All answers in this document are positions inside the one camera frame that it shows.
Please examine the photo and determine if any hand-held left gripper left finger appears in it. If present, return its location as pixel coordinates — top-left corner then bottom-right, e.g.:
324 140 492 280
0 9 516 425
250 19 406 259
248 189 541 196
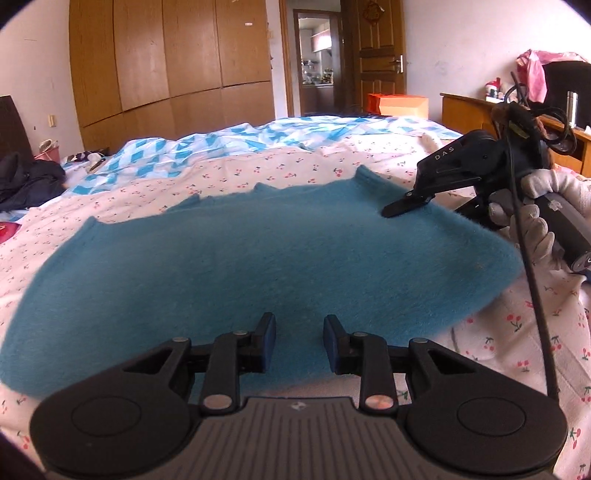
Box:
122 312 278 415

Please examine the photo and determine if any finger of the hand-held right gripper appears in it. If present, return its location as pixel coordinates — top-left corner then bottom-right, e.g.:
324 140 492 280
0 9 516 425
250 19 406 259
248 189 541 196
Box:
381 189 435 219
456 191 492 228

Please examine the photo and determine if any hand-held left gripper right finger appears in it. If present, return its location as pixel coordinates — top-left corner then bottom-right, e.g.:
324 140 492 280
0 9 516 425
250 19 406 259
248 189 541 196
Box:
323 315 481 414

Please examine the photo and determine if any blue knitted flower sweater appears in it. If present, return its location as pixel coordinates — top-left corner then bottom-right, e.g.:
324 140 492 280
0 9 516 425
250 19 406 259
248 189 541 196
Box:
0 165 525 400

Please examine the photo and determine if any person's right hand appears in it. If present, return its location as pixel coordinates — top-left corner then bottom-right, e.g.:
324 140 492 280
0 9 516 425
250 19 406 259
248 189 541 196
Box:
487 167 591 268

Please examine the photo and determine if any wooden desk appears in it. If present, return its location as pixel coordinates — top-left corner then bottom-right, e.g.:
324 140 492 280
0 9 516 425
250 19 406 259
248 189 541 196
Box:
440 92 591 178

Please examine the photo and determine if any orange box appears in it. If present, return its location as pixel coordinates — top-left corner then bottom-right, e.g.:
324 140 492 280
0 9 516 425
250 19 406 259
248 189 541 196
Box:
367 93 430 118

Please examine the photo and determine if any pink cloth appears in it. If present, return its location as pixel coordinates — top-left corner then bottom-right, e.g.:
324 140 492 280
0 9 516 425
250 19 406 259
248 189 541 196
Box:
516 48 589 104

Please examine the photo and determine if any wooden door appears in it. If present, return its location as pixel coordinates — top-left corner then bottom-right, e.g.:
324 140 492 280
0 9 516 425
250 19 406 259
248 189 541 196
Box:
353 0 407 114

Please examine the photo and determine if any white cherry print bed sheet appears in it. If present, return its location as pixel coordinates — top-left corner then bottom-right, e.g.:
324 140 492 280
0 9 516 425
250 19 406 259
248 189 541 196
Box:
0 131 591 480

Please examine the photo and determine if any blue diamond pattern quilt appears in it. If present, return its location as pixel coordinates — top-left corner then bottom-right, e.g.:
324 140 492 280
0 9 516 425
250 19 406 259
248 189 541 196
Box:
62 114 462 197

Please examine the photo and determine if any wooden wardrobe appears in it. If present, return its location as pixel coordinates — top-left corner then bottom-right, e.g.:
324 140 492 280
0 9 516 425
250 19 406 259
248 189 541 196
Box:
69 0 277 155

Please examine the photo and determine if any pink cartoon print blanket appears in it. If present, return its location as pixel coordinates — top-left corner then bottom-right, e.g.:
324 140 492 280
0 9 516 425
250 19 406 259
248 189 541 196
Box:
0 220 25 246

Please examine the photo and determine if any dark navy clothing pile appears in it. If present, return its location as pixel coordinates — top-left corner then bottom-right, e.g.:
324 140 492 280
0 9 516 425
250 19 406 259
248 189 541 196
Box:
0 152 68 213

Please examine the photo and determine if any pink basket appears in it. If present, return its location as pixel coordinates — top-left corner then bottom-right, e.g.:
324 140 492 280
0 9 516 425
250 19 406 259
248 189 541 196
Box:
34 138 63 162

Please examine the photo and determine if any dark wooden headboard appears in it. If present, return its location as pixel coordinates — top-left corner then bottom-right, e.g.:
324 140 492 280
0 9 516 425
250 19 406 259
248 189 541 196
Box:
0 95 35 160

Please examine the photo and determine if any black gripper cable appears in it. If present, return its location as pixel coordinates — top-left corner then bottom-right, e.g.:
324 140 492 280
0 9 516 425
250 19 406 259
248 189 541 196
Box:
502 71 578 402

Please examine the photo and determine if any wooden door frame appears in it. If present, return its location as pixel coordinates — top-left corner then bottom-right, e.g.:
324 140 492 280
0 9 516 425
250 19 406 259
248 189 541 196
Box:
279 0 356 118

